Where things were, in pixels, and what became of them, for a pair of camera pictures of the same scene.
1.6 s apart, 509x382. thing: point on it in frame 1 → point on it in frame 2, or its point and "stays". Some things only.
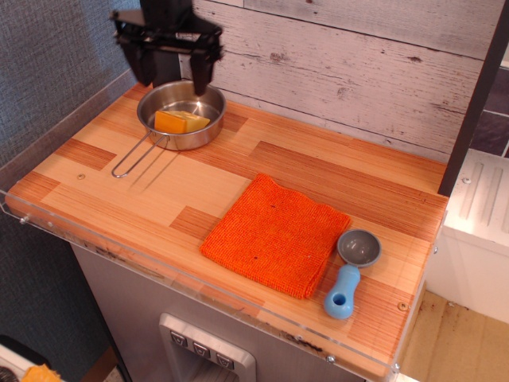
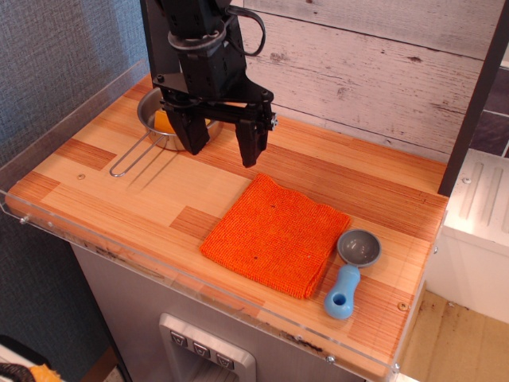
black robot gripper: (169, 25) → (215, 83)
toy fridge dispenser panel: (196, 355) stays
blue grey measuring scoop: (356, 248) stays
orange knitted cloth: (280, 238) stays
